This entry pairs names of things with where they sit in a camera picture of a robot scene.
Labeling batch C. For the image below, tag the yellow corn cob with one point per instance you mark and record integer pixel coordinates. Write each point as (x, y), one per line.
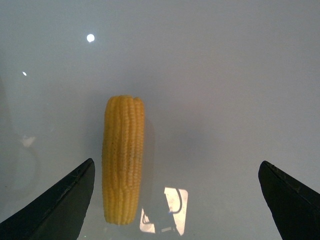
(122, 158)

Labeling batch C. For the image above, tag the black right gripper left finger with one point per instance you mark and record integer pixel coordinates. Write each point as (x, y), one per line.
(58, 213)

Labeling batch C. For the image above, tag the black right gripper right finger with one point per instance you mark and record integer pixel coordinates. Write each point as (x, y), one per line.
(295, 207)

